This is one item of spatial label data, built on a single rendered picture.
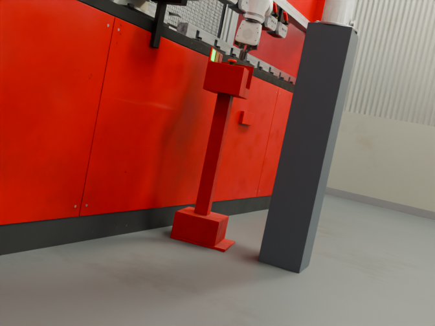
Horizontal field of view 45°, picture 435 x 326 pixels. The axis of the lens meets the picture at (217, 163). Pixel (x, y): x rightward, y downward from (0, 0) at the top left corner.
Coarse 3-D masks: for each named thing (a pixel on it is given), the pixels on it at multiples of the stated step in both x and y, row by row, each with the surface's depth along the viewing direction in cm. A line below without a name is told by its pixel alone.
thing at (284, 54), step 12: (324, 0) 396; (264, 36) 417; (288, 36) 408; (300, 36) 404; (264, 48) 417; (276, 48) 413; (288, 48) 408; (300, 48) 404; (264, 60) 417; (276, 60) 412; (288, 60) 408; (288, 72) 408
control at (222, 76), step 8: (208, 64) 221; (216, 64) 220; (224, 64) 220; (208, 72) 221; (216, 72) 221; (224, 72) 220; (232, 72) 219; (240, 72) 218; (248, 72) 227; (208, 80) 222; (216, 80) 221; (224, 80) 220; (232, 80) 219; (240, 80) 218; (248, 80) 237; (208, 88) 222; (216, 88) 221; (224, 88) 220; (232, 88) 219; (240, 88) 219; (248, 88) 237; (240, 96) 225
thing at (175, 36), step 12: (84, 0) 170; (96, 0) 175; (108, 0) 180; (108, 12) 181; (120, 12) 187; (132, 12) 193; (144, 24) 201; (168, 36) 216; (180, 36) 224; (192, 48) 235; (204, 48) 244; (264, 72) 311; (276, 84) 332; (288, 84) 350
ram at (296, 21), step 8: (288, 0) 348; (296, 0) 361; (304, 0) 374; (312, 0) 388; (288, 8) 351; (296, 8) 364; (304, 8) 378; (312, 8) 392; (296, 16) 368; (304, 16) 381; (312, 16) 396; (296, 24) 382; (304, 24) 384
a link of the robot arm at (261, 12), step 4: (252, 0) 227; (256, 0) 227; (260, 0) 226; (264, 0) 227; (268, 0) 229; (248, 4) 230; (252, 4) 227; (256, 4) 227; (260, 4) 227; (264, 4) 228; (268, 4) 231; (248, 8) 229; (252, 8) 227; (256, 8) 227; (260, 8) 227; (264, 8) 228; (268, 8) 233; (252, 12) 227; (256, 12) 227; (260, 12) 228; (264, 12) 229
